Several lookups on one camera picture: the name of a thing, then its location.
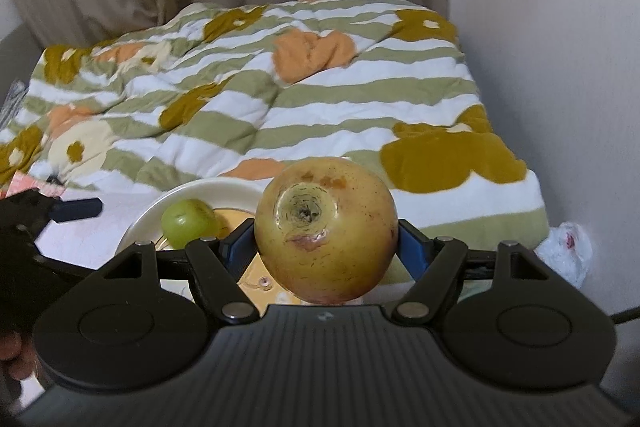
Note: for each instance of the yellow brown pear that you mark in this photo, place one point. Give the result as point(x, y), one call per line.
point(326, 230)

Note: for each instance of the pink floral towel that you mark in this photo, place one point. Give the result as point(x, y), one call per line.
point(89, 243)

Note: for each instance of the grey patterned pillow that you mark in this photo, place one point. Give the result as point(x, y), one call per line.
point(13, 102)

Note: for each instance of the striped floral duvet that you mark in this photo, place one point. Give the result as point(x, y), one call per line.
point(245, 92)

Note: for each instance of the cream oval bowl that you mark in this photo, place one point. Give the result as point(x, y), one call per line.
point(233, 201)

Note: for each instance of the grey sofa backrest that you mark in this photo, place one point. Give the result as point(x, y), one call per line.
point(19, 54)

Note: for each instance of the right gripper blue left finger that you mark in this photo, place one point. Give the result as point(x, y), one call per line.
point(223, 259)

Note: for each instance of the person's hand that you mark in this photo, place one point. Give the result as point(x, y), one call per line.
point(17, 355)

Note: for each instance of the white plastic bag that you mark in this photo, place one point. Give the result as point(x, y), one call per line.
point(568, 251)

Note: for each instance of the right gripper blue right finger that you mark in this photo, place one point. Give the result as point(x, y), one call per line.
point(437, 262)

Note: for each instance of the green apple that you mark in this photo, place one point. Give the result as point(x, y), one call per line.
point(188, 219)

